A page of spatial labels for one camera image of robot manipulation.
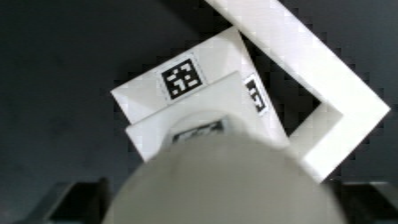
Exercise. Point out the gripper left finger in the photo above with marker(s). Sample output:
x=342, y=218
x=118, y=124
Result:
x=74, y=204

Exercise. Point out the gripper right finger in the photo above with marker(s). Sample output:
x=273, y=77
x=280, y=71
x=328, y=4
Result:
x=369, y=200

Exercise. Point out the white lamp bulb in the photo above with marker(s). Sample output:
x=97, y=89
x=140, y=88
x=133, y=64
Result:
x=220, y=180

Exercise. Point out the white lamp base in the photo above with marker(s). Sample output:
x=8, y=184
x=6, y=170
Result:
x=200, y=96

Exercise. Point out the white U-shaped fence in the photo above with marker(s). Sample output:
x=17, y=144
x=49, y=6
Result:
x=353, y=109

